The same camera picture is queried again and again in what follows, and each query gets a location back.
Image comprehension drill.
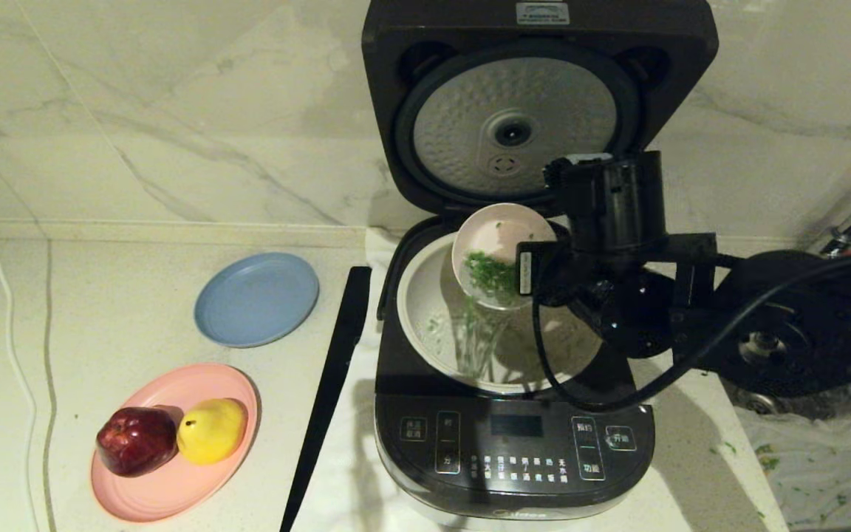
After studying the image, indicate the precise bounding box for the pink plastic bowl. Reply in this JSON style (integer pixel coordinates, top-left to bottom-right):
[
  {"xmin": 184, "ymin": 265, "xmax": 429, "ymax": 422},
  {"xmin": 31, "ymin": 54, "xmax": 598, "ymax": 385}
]
[{"xmin": 451, "ymin": 203, "xmax": 558, "ymax": 311}]

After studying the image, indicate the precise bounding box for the white cloth with green specks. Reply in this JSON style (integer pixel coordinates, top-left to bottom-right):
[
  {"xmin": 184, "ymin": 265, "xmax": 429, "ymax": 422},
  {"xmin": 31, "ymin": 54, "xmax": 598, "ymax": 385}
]
[{"xmin": 736, "ymin": 406, "xmax": 851, "ymax": 531}]

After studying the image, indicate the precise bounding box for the pink plastic plate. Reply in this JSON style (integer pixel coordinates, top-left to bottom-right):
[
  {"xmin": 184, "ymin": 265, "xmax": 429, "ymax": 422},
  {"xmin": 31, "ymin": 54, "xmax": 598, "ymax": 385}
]
[{"xmin": 91, "ymin": 362, "xmax": 262, "ymax": 522}]

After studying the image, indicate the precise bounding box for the red apple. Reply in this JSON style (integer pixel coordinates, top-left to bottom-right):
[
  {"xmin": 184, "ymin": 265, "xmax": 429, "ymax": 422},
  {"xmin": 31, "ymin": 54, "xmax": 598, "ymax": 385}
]
[{"xmin": 96, "ymin": 406, "xmax": 179, "ymax": 477}]

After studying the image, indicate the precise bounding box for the long black flat strip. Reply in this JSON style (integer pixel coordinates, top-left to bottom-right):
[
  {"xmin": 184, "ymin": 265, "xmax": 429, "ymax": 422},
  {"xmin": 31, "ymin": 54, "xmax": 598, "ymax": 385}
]
[{"xmin": 279, "ymin": 267, "xmax": 372, "ymax": 532}]

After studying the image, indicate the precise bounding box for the white inner pot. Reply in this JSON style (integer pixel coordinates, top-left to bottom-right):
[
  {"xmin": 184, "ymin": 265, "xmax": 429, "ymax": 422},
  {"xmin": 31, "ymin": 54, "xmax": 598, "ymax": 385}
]
[{"xmin": 396, "ymin": 233, "xmax": 606, "ymax": 394}]

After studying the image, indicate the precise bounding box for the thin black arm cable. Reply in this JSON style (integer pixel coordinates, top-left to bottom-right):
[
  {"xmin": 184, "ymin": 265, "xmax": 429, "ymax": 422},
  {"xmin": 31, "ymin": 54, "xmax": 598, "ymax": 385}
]
[{"xmin": 531, "ymin": 248, "xmax": 851, "ymax": 413}]

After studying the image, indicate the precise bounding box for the blue plastic plate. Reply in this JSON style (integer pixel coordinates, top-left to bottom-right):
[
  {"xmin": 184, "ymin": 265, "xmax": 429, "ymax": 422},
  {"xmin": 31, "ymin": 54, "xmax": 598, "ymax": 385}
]
[{"xmin": 194, "ymin": 253, "xmax": 321, "ymax": 349}]

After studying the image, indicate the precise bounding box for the chopped green onion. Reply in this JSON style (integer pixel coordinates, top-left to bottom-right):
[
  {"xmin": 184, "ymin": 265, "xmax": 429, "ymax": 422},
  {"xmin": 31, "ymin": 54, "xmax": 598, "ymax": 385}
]
[{"xmin": 429, "ymin": 222, "xmax": 526, "ymax": 381}]

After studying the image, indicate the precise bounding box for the yellow pear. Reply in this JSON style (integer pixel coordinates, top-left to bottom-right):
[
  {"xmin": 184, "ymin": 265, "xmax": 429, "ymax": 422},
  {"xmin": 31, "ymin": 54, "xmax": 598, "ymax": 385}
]
[{"xmin": 177, "ymin": 398, "xmax": 248, "ymax": 466}]

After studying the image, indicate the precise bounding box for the black rice cooker base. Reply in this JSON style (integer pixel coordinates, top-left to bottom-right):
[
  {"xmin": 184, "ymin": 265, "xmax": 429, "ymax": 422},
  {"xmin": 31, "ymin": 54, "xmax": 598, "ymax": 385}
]
[{"xmin": 374, "ymin": 216, "xmax": 655, "ymax": 522}]

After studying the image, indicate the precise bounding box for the round steel sink drain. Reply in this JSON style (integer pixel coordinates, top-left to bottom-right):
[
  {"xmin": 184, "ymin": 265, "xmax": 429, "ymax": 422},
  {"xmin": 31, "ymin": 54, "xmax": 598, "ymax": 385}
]
[{"xmin": 743, "ymin": 392, "xmax": 781, "ymax": 416}]

